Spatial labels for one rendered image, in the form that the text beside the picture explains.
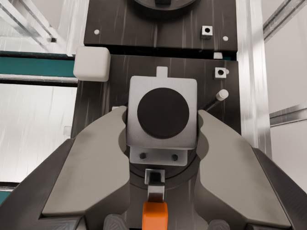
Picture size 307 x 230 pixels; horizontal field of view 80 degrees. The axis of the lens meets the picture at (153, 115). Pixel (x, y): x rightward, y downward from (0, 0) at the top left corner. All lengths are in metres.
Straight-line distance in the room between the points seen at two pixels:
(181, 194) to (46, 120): 0.25
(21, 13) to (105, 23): 0.11
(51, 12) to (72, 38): 0.19
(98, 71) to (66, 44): 0.09
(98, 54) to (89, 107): 0.08
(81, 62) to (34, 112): 0.14
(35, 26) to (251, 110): 0.34
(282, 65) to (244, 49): 0.17
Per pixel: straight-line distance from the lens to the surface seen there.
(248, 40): 0.37
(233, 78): 0.30
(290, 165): 0.46
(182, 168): 0.24
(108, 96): 0.28
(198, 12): 0.35
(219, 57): 0.32
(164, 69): 0.17
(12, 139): 0.39
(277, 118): 0.36
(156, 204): 0.17
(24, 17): 0.31
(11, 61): 0.39
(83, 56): 0.29
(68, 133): 0.29
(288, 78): 0.49
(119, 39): 0.31
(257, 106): 0.32
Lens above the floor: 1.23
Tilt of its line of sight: 79 degrees down
